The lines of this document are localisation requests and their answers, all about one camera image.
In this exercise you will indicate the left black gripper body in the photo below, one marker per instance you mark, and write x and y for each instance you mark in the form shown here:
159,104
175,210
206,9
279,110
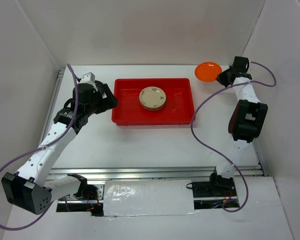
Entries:
96,107

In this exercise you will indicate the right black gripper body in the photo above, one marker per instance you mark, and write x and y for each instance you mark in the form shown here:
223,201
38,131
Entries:
232,68

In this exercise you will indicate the orange plate back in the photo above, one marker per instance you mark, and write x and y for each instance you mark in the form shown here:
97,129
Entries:
207,71

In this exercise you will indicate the cream floral plate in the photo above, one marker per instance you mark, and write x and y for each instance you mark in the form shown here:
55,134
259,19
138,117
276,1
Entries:
152,96
152,108

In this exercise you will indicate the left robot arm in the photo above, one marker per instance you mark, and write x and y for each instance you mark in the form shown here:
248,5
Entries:
27,188

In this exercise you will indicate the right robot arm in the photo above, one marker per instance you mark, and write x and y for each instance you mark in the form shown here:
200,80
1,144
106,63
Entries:
246,121

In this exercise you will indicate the red plastic bin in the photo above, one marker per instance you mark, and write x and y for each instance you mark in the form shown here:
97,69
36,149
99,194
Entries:
177,110

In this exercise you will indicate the white taped cover panel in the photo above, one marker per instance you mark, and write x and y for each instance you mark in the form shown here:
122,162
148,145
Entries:
147,198

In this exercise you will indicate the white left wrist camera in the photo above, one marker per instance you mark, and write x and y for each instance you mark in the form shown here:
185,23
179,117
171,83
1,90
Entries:
88,78

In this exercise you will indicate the aluminium rail frame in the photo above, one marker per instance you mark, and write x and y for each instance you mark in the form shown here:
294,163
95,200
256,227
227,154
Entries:
104,150

